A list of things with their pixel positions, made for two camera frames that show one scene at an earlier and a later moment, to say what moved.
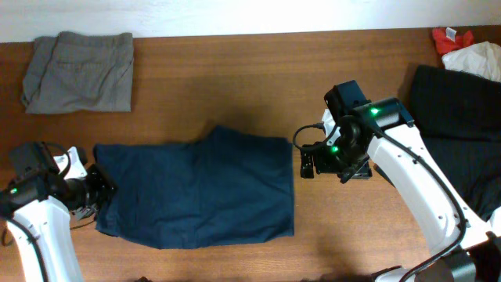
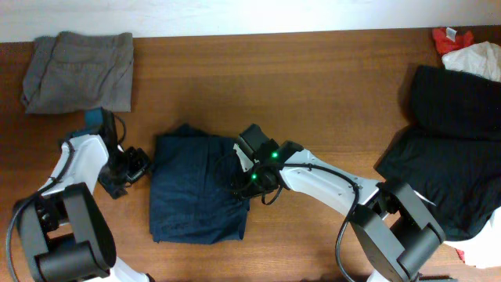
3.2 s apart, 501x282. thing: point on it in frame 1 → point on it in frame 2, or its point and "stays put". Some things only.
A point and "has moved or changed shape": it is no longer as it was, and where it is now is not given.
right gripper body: (308, 161) → (243, 188)
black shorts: (450, 103) stays put
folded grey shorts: (72, 73) stays put
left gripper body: (101, 186) → (133, 166)
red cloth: (445, 45) stays put
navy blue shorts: (228, 186) has moved or changed shape
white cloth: (482, 59) stays put
